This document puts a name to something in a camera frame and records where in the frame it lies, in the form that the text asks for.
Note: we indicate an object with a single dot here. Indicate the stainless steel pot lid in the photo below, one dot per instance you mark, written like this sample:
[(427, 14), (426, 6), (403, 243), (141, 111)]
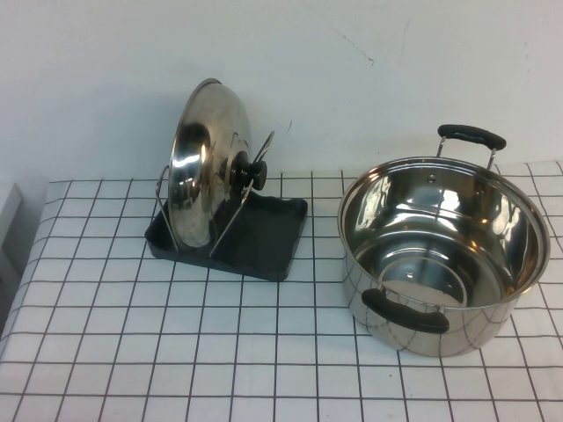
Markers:
[(193, 176)]

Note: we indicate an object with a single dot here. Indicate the white black-grid tablecloth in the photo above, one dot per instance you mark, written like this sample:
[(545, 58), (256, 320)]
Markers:
[(132, 351)]

